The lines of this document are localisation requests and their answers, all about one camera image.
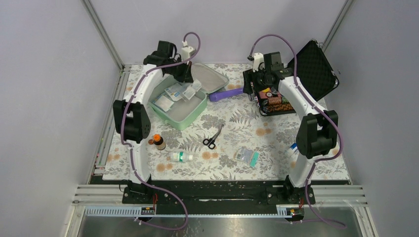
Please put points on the black poker chip case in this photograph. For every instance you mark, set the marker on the black poker chip case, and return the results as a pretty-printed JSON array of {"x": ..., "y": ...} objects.
[{"x": 315, "y": 74}]

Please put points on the small bag teal strip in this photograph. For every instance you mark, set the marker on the small bag teal strip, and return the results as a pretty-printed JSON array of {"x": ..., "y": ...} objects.
[{"x": 247, "y": 156}]

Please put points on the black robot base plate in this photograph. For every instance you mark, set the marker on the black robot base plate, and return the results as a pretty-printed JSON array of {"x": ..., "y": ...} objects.
[{"x": 216, "y": 197}]

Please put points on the white gauze packet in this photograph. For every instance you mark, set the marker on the white gauze packet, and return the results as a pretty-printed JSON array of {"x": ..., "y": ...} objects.
[{"x": 163, "y": 102}]

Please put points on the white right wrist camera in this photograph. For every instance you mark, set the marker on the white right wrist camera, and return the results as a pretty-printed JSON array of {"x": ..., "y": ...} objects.
[{"x": 258, "y": 62}]

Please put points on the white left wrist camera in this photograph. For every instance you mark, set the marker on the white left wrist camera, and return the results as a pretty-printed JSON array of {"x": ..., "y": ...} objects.
[{"x": 186, "y": 51}]

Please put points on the purple cylindrical tube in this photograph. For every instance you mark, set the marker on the purple cylindrical tube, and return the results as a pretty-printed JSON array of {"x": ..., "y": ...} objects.
[{"x": 217, "y": 96}]

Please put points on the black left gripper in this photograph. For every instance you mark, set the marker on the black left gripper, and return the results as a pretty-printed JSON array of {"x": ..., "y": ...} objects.
[{"x": 186, "y": 76}]

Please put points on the white bottle green label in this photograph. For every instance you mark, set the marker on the white bottle green label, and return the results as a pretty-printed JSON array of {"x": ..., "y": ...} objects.
[{"x": 181, "y": 157}]

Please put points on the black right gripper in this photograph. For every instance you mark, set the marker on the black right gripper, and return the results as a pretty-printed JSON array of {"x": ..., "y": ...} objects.
[{"x": 249, "y": 76}]

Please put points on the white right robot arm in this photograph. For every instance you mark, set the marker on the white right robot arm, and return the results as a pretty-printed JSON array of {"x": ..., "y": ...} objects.
[{"x": 317, "y": 133}]

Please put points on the mint green medicine case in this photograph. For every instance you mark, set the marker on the mint green medicine case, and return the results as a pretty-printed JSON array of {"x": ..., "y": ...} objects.
[{"x": 179, "y": 103}]

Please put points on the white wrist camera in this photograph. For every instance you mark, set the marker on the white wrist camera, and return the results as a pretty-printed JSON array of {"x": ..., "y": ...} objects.
[
  {"x": 186, "y": 51},
  {"x": 258, "y": 62}
]

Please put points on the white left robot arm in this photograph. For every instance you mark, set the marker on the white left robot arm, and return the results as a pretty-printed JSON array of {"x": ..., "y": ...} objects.
[{"x": 131, "y": 118}]

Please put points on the black scissors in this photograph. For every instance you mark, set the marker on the black scissors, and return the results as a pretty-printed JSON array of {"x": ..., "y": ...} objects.
[{"x": 210, "y": 142}]

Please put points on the brown bottle orange cap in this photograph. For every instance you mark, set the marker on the brown bottle orange cap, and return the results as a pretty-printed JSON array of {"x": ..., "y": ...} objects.
[{"x": 159, "y": 142}]

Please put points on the blue white wipes packet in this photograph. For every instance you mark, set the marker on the blue white wipes packet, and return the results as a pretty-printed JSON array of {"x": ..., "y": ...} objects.
[{"x": 174, "y": 92}]

